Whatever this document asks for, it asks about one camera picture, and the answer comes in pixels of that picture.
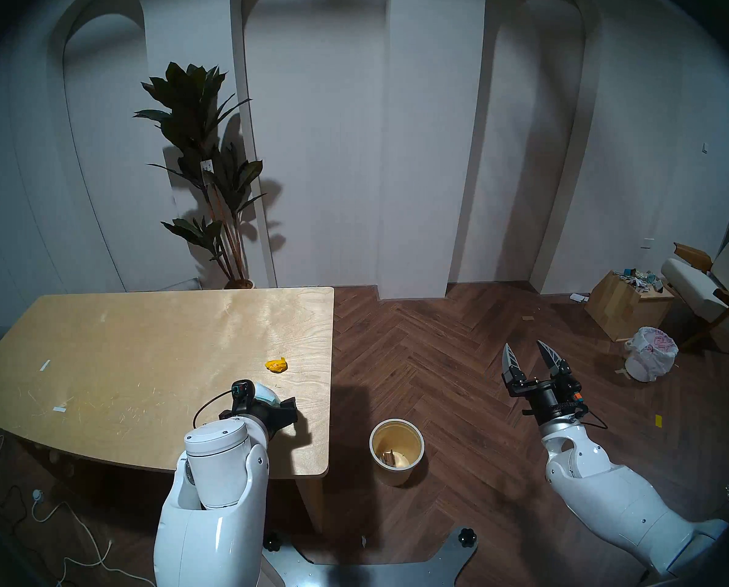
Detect tall green leafy plant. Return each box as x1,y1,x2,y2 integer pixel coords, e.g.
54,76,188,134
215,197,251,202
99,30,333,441
133,61,267,287

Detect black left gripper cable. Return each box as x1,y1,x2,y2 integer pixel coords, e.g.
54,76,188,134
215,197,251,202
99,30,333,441
192,389,234,429

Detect light wooden table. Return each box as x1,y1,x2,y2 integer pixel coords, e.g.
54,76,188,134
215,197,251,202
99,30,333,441
0,287,336,534

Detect wooden cube side table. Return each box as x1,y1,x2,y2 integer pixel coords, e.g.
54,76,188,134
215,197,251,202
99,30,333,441
585,271,676,342

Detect black floor cable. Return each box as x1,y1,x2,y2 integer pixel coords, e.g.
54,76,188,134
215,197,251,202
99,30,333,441
0,479,35,531

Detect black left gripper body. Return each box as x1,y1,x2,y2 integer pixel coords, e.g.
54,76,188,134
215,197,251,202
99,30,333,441
219,396,299,437

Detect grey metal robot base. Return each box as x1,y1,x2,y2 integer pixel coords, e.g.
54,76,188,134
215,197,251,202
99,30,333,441
260,526,479,587

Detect white floor cable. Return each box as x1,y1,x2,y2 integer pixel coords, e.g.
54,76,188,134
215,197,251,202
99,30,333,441
31,489,157,587

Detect small clutter pile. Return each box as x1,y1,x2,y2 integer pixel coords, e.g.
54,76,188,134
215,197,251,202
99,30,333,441
615,267,668,293

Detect cream round trash bin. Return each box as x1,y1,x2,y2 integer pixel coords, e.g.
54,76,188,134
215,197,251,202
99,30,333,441
369,419,425,487

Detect white cushioned wooden armchair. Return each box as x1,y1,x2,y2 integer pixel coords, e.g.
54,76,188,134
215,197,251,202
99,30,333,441
661,239,729,355

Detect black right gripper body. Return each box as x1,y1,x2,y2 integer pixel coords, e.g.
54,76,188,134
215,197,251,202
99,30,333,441
502,375,588,426

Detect white bin with plastic bag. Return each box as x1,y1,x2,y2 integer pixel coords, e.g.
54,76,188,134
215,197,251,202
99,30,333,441
624,327,679,383

